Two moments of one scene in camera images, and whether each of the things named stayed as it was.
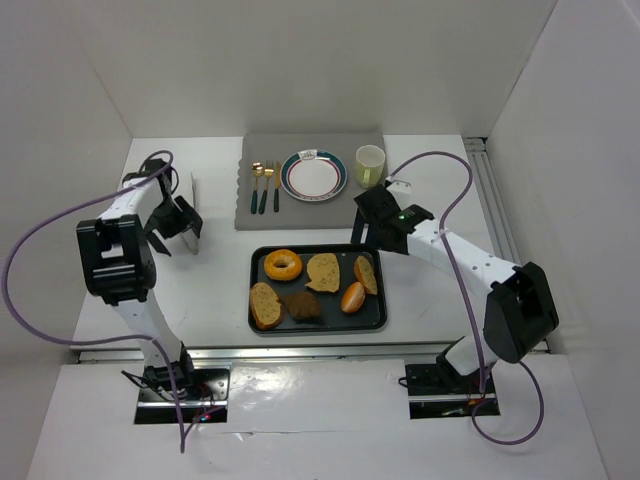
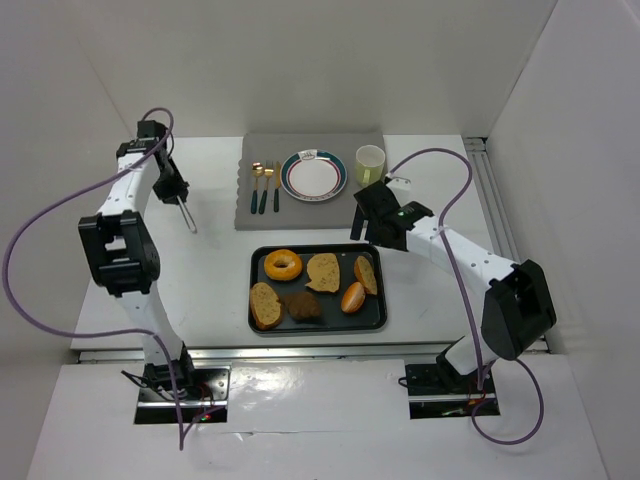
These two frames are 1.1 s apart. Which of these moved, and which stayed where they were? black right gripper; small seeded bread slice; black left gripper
Moved: black left gripper
Stayed: black right gripper; small seeded bread slice
